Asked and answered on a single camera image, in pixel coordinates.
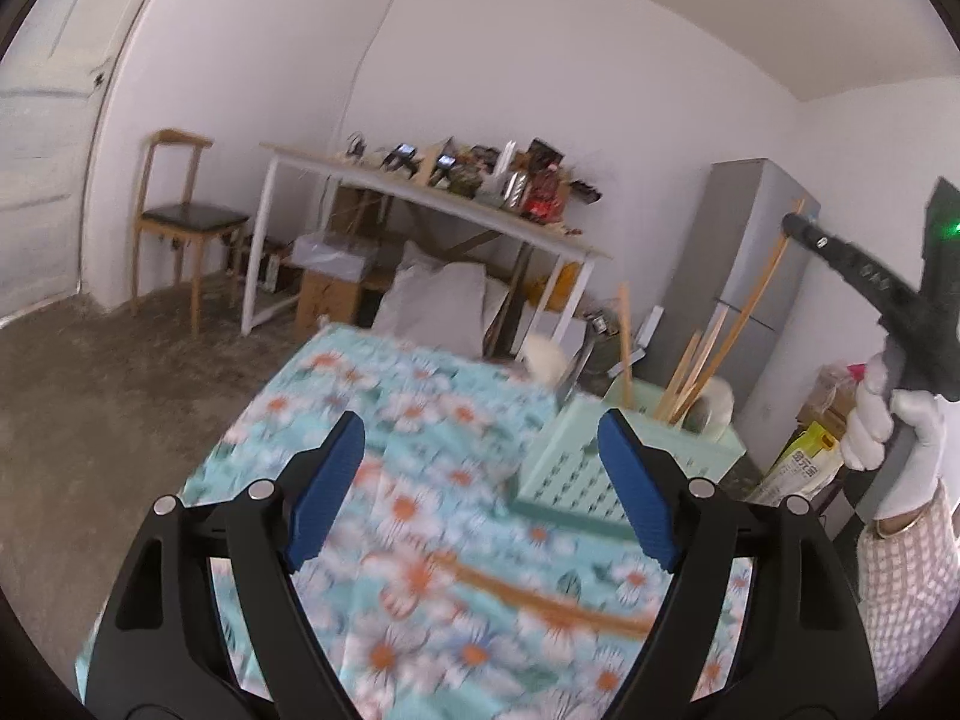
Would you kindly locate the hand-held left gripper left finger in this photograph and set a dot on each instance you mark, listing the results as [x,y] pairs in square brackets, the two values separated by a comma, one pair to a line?
[326,495]

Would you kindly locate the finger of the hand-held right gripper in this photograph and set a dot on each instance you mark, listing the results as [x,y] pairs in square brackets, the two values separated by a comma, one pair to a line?
[862,277]

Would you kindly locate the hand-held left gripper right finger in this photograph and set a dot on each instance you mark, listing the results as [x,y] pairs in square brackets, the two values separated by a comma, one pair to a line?
[637,487]

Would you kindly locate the green plastic utensil holder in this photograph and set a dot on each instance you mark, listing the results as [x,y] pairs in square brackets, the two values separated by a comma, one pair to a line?
[570,472]

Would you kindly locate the white plastic spoon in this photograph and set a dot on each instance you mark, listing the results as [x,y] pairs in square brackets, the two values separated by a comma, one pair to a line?
[544,360]
[720,405]

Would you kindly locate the wooden chopstick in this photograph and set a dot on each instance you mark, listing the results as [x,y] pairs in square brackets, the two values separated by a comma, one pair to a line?
[682,371]
[746,300]
[706,349]
[540,600]
[624,345]

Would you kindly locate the person's right forearm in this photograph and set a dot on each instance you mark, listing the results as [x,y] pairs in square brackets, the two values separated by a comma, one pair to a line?
[915,592]

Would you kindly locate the person's right hand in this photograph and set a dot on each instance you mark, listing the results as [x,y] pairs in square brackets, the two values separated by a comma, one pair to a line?
[862,435]

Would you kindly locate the pink bag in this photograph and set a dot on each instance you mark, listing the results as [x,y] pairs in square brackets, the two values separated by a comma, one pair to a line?
[855,371]

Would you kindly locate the large cardboard box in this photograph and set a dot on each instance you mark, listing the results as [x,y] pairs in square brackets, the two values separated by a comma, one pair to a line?
[825,397]

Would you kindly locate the floral blue tablecloth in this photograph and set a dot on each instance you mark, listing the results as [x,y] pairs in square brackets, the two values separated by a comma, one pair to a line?
[450,465]

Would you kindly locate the grey refrigerator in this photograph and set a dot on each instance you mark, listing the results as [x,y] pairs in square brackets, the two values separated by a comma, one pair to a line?
[742,225]

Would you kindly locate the yellow-green printed bag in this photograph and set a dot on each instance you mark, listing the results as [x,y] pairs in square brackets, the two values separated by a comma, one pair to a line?
[802,457]

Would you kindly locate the yellow bag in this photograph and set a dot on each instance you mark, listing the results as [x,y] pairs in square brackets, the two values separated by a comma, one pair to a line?
[559,285]

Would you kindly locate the white sack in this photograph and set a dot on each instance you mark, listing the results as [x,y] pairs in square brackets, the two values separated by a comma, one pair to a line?
[435,300]

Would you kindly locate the small toaster oven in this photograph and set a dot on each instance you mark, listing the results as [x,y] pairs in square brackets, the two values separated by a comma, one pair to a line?
[262,266]

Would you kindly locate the clear plastic box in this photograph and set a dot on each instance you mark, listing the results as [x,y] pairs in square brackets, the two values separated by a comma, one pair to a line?
[334,251]

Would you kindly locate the flat cardboard box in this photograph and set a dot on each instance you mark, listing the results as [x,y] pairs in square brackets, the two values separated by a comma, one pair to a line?
[356,210]

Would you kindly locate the red drink bottle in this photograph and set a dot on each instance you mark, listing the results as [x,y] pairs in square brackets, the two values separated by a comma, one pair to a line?
[544,199]

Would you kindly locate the wooden chair with dark seat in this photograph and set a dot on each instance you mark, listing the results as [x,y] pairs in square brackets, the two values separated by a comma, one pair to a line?
[191,217]

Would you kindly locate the white-legged wooden desk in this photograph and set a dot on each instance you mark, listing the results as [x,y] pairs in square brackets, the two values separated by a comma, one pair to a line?
[450,206]

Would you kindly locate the metal can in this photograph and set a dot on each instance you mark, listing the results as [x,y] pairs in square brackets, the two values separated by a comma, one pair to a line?
[516,191]

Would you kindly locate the black device with screen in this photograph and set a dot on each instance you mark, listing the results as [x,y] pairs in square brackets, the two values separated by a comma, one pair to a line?
[399,156]
[446,160]

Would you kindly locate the white panel door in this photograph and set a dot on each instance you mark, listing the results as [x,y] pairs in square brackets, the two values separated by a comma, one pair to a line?
[45,165]

